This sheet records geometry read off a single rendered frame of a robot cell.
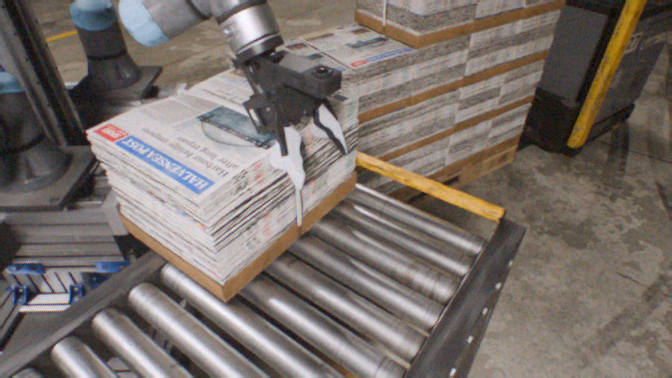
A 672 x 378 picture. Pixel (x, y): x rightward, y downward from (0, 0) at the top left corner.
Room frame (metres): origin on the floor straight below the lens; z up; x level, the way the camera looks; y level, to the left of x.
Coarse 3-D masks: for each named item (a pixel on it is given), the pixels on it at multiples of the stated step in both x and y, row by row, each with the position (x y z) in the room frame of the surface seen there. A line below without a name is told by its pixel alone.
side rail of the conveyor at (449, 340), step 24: (504, 240) 0.56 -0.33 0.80; (480, 264) 0.50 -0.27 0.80; (504, 264) 0.50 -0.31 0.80; (480, 288) 0.45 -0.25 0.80; (456, 312) 0.40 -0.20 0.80; (480, 312) 0.40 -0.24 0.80; (432, 336) 0.36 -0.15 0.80; (456, 336) 0.36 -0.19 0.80; (432, 360) 0.32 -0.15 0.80; (456, 360) 0.32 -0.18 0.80
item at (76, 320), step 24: (144, 264) 0.50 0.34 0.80; (96, 288) 0.45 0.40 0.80; (120, 288) 0.45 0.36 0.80; (168, 288) 0.50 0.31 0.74; (72, 312) 0.40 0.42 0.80; (96, 312) 0.40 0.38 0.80; (48, 336) 0.36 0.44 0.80; (0, 360) 0.32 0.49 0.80; (24, 360) 0.32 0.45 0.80; (48, 360) 0.33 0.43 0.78
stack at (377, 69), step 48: (288, 48) 1.49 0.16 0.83; (336, 48) 1.50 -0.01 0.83; (384, 48) 1.49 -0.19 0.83; (432, 48) 1.52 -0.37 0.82; (480, 48) 1.68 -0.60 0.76; (384, 96) 1.40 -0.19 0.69; (480, 96) 1.72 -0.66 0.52; (384, 144) 1.42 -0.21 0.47; (432, 144) 1.57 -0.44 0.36; (480, 144) 1.77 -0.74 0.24; (384, 192) 1.43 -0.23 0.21
